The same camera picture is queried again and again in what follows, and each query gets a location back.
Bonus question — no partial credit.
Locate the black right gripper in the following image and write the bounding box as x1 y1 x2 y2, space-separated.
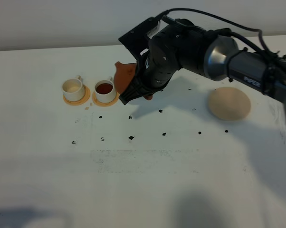
119 30 183 105

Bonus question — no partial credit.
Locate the brown clay teapot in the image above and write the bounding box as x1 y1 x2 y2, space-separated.
114 62 153 100

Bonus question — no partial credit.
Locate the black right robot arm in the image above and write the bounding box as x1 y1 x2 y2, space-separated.
114 16 286 116

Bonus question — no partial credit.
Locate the beige round teapot coaster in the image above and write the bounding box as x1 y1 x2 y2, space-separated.
207 87 251 121

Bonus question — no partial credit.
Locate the right orange cup coaster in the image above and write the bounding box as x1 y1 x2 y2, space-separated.
92 89 120 107

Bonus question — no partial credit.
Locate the orange cup coaster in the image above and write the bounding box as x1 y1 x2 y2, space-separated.
92 89 120 107
63 85 91 106

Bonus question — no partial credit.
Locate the right white teacup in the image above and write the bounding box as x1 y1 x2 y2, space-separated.
95 77 115 94

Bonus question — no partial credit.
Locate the white teacup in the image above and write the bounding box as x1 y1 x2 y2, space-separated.
95 77 115 94
61 75 85 102

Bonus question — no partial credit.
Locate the left orange cup coaster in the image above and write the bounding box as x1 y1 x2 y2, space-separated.
63 85 91 106

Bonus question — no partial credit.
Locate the left white teacup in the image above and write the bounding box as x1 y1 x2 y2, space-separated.
61 75 85 102

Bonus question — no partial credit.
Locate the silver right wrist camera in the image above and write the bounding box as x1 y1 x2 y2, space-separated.
118 17 160 60

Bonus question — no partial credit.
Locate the black camera cable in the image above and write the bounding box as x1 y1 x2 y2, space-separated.
156 8 286 79

